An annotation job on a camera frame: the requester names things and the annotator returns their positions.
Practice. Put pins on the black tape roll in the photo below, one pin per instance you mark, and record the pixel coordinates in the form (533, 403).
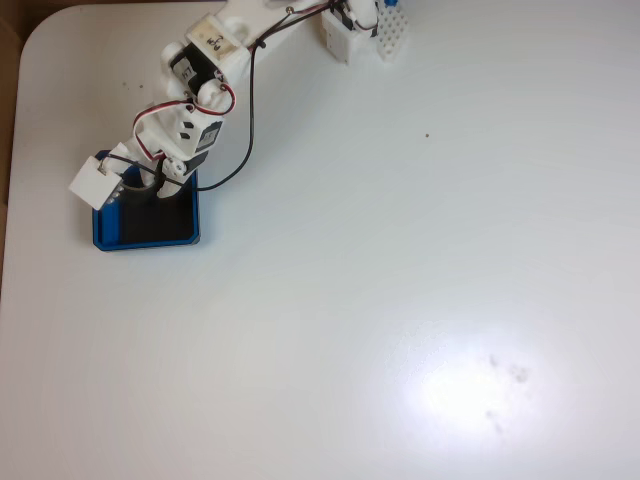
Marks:
(135, 195)

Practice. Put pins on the blue square box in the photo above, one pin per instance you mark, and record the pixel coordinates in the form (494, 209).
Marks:
(105, 230)

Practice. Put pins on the white perforated plate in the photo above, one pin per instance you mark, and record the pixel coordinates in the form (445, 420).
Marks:
(395, 35)

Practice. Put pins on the small blue piece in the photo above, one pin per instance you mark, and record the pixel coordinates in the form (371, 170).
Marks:
(392, 3)

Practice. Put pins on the white camera box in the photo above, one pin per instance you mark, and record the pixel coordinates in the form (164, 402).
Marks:
(95, 182)

